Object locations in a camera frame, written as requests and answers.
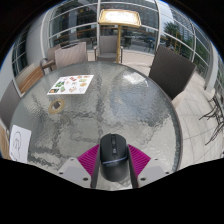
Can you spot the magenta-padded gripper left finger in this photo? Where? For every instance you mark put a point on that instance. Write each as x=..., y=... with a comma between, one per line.
x=87, y=161

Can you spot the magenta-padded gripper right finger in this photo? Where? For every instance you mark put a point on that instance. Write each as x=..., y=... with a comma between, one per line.
x=140, y=161

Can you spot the black computer mouse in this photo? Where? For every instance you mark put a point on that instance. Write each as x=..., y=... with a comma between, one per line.
x=114, y=156

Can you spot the white printed mouse pad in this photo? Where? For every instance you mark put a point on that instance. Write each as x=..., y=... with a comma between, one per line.
x=20, y=143

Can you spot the colourful picture menu sheet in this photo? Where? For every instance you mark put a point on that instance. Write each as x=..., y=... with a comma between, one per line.
x=70, y=84

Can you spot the wooden slat bench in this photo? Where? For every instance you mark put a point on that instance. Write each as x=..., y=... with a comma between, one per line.
x=29, y=78
x=4, y=143

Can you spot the green metal outdoor table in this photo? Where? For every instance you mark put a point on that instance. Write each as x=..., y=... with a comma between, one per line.
x=215, y=113

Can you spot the grey wicker chair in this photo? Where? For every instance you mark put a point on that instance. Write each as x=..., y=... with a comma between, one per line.
x=8, y=103
x=50, y=56
x=70, y=55
x=108, y=45

